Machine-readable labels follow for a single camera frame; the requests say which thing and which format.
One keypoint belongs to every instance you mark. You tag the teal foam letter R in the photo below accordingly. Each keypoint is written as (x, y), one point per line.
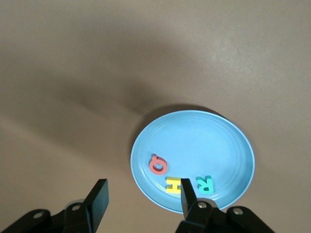
(205, 189)

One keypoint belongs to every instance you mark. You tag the red foam letter Q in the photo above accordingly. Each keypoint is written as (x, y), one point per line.
(153, 168)

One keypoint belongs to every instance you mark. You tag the blue plate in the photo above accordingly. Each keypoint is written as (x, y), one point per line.
(194, 145)

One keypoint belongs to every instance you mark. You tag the yellow foam letter H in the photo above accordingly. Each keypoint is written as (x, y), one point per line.
(173, 185)

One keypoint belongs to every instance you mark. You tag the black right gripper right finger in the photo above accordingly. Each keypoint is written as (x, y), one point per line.
(192, 213)

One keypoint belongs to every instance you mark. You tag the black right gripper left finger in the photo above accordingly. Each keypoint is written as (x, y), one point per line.
(97, 206)

